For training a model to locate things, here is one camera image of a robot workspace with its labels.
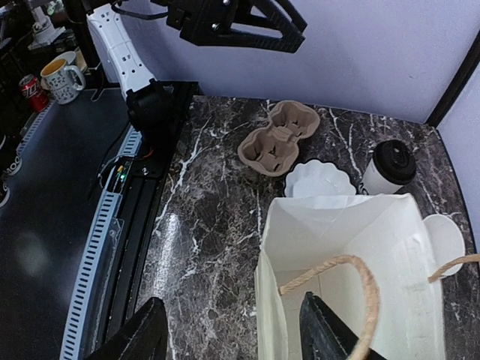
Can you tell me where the white paper cup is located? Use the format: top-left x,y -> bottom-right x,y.
358,160 -> 402,195

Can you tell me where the speckled ceramic mug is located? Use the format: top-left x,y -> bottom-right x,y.
40,58 -> 86,105

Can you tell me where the black plastic cup lid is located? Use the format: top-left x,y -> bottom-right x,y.
372,139 -> 416,185

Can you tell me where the grey slotted cable duct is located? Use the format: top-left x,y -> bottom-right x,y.
4,103 -> 142,359

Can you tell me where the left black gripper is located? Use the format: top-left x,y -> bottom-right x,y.
166,0 -> 308,53

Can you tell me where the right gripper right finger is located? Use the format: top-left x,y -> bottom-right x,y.
298,291 -> 387,360

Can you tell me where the stack of white paper cups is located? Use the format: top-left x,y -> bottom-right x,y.
423,214 -> 466,267

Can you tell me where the red soda can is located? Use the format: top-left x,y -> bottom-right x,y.
19,74 -> 50,113

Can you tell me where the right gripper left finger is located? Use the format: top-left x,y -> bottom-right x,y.
86,297 -> 167,360

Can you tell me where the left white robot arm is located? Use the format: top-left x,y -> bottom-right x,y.
79,1 -> 308,146

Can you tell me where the white scalloped bowl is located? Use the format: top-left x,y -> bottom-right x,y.
283,159 -> 356,198

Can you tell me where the left black frame post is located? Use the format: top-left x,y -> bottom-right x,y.
425,0 -> 480,128

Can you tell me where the beige paper bag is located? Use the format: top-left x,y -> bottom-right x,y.
255,194 -> 461,359

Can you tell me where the brown cardboard cup carrier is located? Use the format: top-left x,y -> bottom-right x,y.
237,100 -> 320,177

